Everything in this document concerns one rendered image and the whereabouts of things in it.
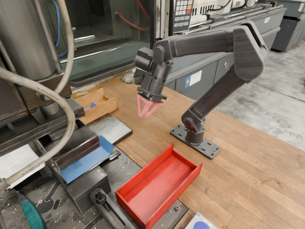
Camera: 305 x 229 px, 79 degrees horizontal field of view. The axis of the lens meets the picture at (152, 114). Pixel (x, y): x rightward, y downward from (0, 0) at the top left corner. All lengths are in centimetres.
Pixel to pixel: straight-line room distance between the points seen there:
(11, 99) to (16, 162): 40
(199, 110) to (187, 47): 20
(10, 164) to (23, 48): 45
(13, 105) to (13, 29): 12
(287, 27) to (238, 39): 441
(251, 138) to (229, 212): 34
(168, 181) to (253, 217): 25
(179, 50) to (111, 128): 41
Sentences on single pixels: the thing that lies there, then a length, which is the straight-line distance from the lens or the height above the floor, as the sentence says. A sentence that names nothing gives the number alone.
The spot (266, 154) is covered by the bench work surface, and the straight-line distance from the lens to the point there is 81.
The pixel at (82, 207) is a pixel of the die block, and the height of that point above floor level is 93.
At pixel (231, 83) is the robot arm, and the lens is 55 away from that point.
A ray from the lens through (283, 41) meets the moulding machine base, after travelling 495.
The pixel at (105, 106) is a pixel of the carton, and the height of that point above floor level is 95.
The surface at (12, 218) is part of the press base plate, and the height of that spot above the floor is 90.
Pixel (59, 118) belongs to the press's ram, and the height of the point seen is 118.
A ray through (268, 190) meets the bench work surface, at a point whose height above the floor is 90.
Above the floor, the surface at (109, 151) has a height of 99.
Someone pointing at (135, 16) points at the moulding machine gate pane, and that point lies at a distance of 127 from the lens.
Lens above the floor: 143
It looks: 38 degrees down
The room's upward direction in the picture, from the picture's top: straight up
